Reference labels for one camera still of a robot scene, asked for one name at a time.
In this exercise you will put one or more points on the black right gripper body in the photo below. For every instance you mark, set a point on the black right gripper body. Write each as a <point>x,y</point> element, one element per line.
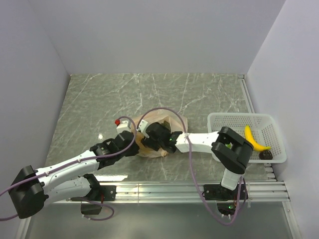
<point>150,143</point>

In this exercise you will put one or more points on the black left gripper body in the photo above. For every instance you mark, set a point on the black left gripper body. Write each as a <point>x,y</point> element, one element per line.
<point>132,151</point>

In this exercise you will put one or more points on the orange translucent plastic bag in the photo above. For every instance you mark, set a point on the orange translucent plastic bag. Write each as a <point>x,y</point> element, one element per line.
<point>160,116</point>

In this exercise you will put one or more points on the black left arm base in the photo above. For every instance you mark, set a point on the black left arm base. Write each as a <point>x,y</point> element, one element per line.
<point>93,204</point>

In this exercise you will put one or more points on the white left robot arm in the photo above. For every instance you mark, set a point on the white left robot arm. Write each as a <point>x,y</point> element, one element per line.
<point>32,189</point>

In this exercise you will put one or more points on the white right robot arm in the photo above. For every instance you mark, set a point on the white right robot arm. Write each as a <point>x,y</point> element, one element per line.
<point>226,145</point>

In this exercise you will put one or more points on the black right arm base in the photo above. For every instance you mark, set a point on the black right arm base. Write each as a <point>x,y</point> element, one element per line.
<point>227,201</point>

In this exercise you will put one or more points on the dark brown round fruit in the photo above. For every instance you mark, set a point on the dark brown round fruit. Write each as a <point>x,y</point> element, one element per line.
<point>265,155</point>

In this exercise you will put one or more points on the yellow banana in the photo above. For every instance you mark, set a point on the yellow banana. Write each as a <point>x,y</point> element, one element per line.
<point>249,137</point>

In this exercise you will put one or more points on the white perforated plastic basket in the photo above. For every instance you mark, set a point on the white perforated plastic basket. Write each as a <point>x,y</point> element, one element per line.
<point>263,127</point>

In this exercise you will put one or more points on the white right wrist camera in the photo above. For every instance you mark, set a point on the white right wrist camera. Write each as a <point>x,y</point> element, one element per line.
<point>142,127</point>

